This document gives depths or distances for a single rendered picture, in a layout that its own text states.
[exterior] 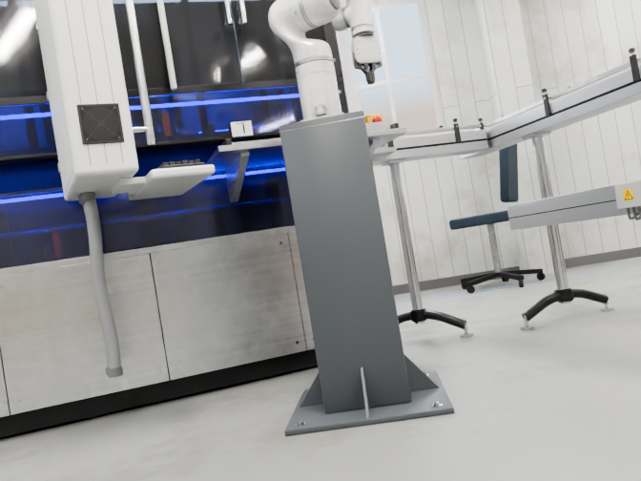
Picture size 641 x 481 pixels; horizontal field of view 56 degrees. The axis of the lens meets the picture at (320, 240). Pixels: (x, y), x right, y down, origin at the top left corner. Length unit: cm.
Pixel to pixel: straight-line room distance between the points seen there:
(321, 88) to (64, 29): 76
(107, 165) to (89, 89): 23
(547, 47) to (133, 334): 440
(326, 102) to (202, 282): 92
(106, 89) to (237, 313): 100
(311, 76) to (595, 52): 421
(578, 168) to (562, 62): 91
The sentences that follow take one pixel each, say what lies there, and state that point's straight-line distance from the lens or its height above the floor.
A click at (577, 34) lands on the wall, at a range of 583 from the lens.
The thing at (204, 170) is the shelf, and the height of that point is 79.
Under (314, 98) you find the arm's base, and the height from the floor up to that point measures 93.
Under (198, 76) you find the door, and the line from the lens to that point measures 254.
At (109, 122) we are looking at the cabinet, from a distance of 189.
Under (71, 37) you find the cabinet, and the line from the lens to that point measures 196.
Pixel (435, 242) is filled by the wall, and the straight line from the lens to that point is 531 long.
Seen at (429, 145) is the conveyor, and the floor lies 89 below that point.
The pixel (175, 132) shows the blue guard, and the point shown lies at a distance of 246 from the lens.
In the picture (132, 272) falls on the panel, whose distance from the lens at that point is 238.
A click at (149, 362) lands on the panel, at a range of 240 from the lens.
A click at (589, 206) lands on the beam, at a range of 265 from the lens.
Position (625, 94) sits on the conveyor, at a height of 85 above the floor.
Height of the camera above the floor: 48
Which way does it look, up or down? 1 degrees up
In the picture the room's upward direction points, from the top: 9 degrees counter-clockwise
